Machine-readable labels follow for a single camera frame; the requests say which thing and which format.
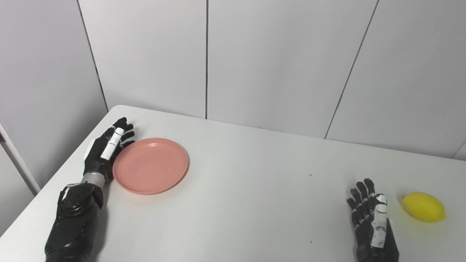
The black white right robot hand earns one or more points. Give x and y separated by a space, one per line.
389 247

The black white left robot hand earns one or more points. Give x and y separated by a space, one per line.
95 156

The yellow lemon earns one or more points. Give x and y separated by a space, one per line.
424 207

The pink round plate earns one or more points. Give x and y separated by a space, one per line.
151 165

